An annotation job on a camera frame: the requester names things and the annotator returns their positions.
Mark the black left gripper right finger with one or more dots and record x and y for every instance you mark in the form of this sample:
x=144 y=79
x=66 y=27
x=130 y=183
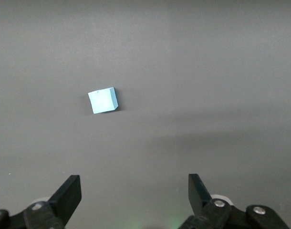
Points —
x=198 y=195

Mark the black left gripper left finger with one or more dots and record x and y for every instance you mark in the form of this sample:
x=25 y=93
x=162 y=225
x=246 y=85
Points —
x=66 y=198

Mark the light blue foam block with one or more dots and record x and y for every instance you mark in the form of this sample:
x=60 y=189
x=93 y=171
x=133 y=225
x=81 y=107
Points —
x=101 y=101

